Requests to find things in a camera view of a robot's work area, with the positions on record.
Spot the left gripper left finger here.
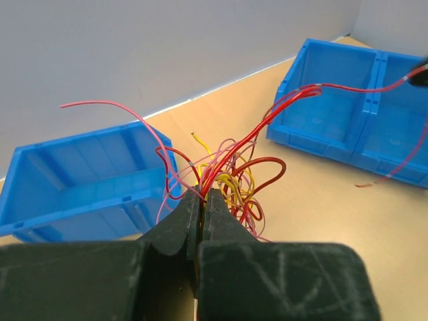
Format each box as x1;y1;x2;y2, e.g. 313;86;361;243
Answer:
1;193;201;320

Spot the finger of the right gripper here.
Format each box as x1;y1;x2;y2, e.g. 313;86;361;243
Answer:
408;57;428;87

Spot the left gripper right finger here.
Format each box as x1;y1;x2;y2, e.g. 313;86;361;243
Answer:
197;189;381;320

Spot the red wire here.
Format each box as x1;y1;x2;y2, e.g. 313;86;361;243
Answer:
200;72;428;201

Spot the pink wire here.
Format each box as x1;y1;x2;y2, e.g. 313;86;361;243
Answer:
60;99;188;225

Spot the large divided blue bin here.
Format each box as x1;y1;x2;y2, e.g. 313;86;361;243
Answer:
266;39;427;187

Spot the small blue bin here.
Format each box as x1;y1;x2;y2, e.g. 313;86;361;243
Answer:
1;122;181;243

